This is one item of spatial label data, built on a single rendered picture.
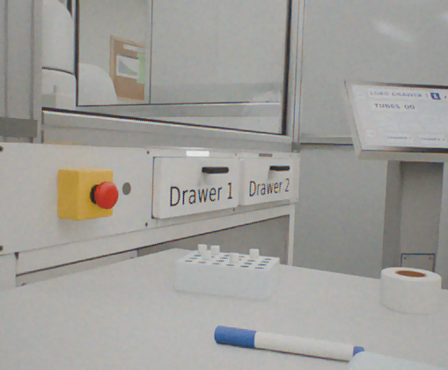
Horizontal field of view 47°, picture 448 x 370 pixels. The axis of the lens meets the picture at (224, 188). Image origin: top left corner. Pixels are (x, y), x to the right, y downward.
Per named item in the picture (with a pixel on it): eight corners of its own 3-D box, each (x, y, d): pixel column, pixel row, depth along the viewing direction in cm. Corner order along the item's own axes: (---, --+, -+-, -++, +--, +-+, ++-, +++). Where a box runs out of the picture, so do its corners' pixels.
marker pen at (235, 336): (363, 359, 46) (364, 343, 46) (363, 366, 45) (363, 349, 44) (218, 338, 50) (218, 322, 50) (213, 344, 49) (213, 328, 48)
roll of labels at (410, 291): (412, 295, 68) (414, 266, 68) (451, 311, 62) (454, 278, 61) (368, 299, 66) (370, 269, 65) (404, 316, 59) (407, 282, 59)
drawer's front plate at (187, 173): (238, 206, 117) (239, 158, 116) (159, 218, 92) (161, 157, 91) (231, 206, 117) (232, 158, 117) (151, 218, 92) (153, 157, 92)
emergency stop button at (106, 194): (121, 208, 74) (121, 181, 74) (101, 210, 71) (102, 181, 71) (106, 206, 76) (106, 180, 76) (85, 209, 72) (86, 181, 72)
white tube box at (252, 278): (278, 284, 72) (279, 257, 71) (267, 300, 64) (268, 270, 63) (194, 276, 75) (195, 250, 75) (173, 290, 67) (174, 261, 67)
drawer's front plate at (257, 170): (292, 198, 144) (293, 159, 143) (243, 205, 119) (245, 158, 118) (286, 197, 145) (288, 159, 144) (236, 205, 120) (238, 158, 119)
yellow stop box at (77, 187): (116, 217, 77) (117, 169, 76) (81, 221, 71) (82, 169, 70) (91, 213, 80) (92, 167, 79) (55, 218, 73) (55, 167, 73)
